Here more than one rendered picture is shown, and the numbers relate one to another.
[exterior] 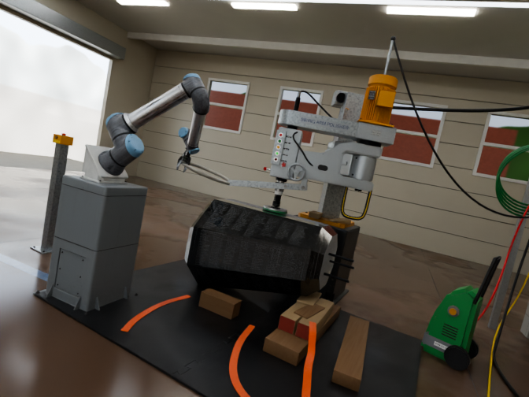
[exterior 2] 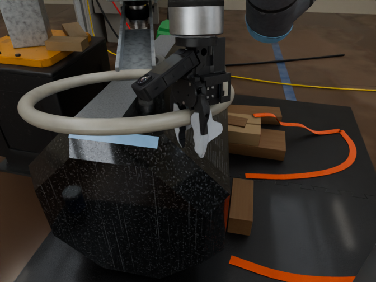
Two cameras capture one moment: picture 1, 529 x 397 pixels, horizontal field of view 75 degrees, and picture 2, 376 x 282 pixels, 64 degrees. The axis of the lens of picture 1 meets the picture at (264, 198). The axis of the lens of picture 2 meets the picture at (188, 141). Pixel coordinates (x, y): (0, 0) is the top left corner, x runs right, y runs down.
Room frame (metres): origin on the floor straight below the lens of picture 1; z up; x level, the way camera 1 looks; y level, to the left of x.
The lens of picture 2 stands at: (3.12, 1.21, 1.35)
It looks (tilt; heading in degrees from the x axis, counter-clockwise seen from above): 36 degrees down; 257
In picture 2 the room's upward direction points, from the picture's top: straight up
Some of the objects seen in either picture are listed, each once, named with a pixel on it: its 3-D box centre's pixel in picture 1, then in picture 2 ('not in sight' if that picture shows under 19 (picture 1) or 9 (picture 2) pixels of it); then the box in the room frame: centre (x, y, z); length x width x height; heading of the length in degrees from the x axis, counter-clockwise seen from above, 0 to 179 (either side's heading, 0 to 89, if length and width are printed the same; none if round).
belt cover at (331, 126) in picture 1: (334, 129); not in sight; (3.00, -0.46, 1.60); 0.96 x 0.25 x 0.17; 84
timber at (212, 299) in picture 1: (220, 302); (240, 205); (2.59, 0.17, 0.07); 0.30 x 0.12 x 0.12; 66
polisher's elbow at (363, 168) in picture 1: (363, 168); not in sight; (2.96, -0.77, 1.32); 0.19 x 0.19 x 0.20
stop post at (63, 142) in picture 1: (55, 193); not in sight; (3.16, 1.90, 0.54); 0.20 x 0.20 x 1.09; 64
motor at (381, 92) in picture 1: (379, 102); not in sight; (2.95, -0.77, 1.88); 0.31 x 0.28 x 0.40; 174
